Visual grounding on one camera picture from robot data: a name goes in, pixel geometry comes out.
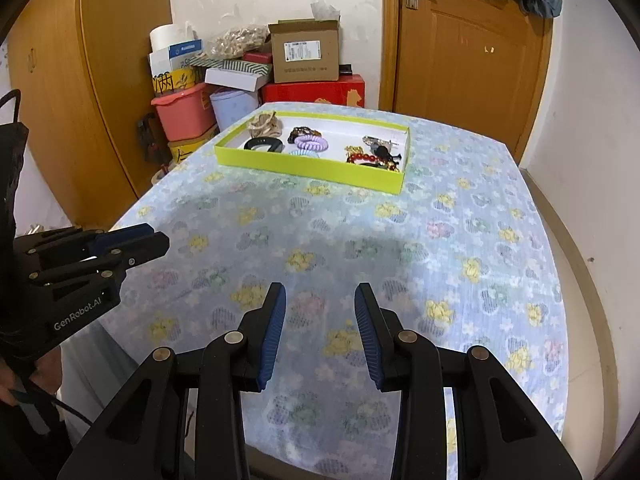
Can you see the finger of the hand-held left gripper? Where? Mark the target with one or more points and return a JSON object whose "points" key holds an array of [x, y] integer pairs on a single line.
{"points": [[145, 250], [125, 237]]}

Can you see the green striped box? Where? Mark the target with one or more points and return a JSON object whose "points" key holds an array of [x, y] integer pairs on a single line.
{"points": [[247, 67]]}

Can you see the light blue bucket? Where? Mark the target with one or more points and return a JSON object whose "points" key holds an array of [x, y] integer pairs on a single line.
{"points": [[232, 110]]}

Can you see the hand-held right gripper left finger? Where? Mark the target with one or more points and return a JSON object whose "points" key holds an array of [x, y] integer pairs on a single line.
{"points": [[270, 345]]}

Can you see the person's left hand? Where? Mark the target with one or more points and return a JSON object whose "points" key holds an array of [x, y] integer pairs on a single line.
{"points": [[50, 375]]}

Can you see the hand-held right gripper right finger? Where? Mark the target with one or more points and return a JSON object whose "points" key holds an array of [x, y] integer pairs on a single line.
{"points": [[370, 345]]}

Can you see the yellow patterned container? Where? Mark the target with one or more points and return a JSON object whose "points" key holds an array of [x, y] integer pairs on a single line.
{"points": [[175, 81]]}

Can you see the small black box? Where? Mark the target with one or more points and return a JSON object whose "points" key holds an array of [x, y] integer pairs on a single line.
{"points": [[346, 70]]}

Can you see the gold hair clip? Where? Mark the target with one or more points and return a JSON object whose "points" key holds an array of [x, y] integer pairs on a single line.
{"points": [[372, 140]]}

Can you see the black wristband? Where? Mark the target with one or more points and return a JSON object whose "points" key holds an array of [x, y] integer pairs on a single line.
{"points": [[262, 146]]}

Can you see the dark brown bag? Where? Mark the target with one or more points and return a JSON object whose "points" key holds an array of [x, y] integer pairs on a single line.
{"points": [[150, 135]]}

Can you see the dark red box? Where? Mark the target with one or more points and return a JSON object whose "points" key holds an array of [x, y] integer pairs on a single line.
{"points": [[257, 57]]}

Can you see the white flat box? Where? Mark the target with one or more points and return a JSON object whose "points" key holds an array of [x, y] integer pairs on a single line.
{"points": [[232, 78]]}

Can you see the pink plastic bin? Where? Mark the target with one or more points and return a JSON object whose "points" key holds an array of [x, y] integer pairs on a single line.
{"points": [[185, 112]]}

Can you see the cardboard box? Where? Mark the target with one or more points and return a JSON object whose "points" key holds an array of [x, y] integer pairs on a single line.
{"points": [[305, 67]]}

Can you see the white crumpled plastic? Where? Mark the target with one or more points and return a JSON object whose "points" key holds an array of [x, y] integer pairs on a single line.
{"points": [[324, 11]]}

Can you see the bag of beige beads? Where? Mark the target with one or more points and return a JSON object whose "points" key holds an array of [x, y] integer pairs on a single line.
{"points": [[237, 40]]}

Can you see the wooden wardrobe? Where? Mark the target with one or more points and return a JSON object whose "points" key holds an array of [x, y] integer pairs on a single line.
{"points": [[100, 85]]}

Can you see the wooden door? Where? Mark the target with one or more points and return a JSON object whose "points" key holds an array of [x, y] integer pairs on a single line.
{"points": [[465, 60]]}

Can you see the person's left forearm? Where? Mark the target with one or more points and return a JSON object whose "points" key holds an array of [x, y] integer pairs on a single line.
{"points": [[25, 450]]}

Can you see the white and blue box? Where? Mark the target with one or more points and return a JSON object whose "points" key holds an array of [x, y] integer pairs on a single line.
{"points": [[180, 55]]}

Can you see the yellow-green tray box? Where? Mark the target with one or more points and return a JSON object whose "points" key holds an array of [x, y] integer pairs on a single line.
{"points": [[340, 127]]}

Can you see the red gift box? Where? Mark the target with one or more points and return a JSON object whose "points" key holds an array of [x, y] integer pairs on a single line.
{"points": [[300, 92]]}

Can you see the white paper roll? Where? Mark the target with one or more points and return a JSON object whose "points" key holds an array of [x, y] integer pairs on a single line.
{"points": [[167, 37]]}

